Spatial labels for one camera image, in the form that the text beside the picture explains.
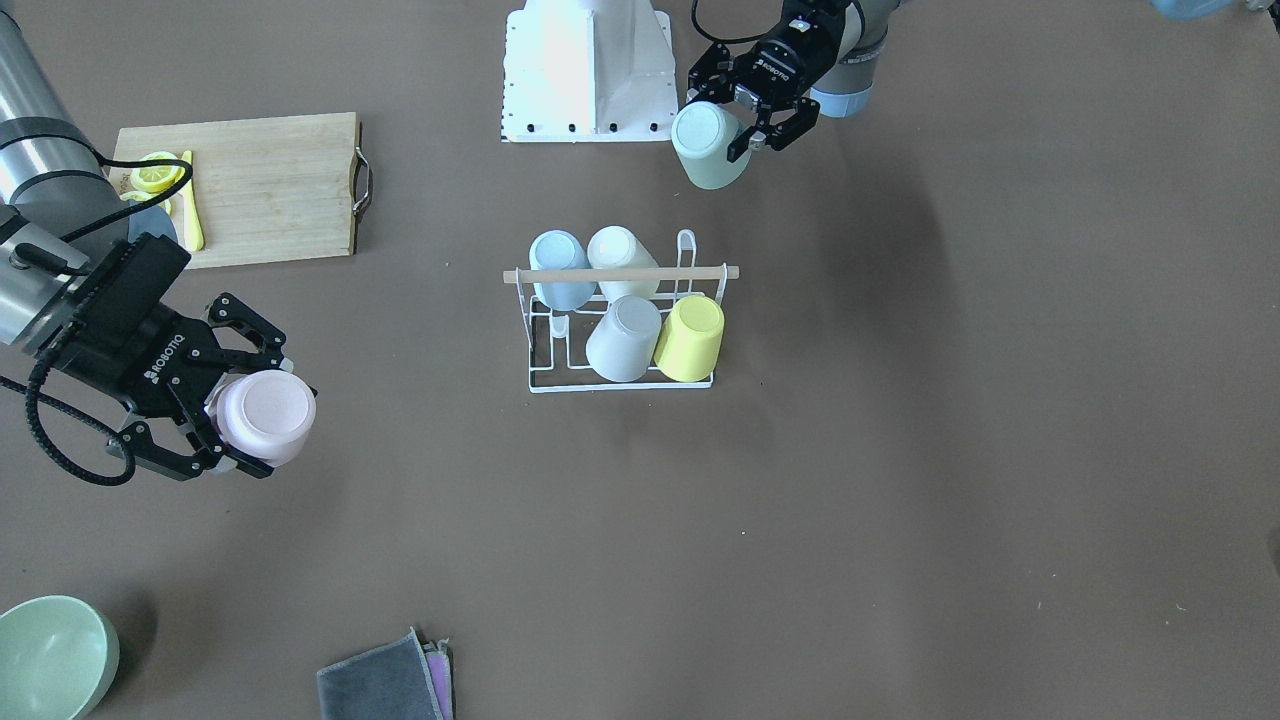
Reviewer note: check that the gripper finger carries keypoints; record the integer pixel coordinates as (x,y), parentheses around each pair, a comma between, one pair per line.
(714,75)
(228,312)
(188,408)
(775,128)

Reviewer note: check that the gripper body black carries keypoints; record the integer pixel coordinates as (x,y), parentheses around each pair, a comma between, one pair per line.
(150,362)
(790,56)

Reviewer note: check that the green cup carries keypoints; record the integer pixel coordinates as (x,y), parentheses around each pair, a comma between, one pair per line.
(702,134)

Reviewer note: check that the pink cup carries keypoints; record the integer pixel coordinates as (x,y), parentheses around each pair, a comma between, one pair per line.
(268,415)

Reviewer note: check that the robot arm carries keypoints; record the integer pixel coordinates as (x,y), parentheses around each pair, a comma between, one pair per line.
(61,216)

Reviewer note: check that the white cup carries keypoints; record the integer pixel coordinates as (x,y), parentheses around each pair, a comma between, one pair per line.
(616,247)

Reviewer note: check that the yellow cup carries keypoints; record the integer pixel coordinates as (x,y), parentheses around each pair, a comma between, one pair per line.
(690,342)

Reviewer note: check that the light blue cup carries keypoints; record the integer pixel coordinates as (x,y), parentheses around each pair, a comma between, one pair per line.
(559,250)

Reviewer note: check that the grey cup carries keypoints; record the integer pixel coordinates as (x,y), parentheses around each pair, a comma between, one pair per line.
(621,347)

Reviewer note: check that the yellow plastic knife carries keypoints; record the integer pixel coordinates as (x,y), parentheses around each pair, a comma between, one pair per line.
(193,236)

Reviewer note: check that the wooden cutting board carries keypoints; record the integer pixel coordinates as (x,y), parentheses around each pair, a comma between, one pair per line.
(268,190)

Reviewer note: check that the lemon slice lower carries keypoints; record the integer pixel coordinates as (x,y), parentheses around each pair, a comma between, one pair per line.
(140,196)

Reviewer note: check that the lemon slice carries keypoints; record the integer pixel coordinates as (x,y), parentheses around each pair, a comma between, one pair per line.
(140,196)
(156,172)

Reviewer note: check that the lemon slice upper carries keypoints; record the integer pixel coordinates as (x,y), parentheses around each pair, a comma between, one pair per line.
(156,172)

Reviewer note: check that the green bowl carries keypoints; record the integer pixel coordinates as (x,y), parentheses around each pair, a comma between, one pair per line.
(59,656)

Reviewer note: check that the grey folded cloth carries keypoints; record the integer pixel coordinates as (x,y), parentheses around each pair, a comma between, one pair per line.
(406,679)

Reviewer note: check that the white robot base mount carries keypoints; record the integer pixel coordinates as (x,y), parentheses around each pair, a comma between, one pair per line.
(588,71)

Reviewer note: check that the white wire cup rack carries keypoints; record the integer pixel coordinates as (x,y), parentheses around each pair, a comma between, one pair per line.
(555,342)

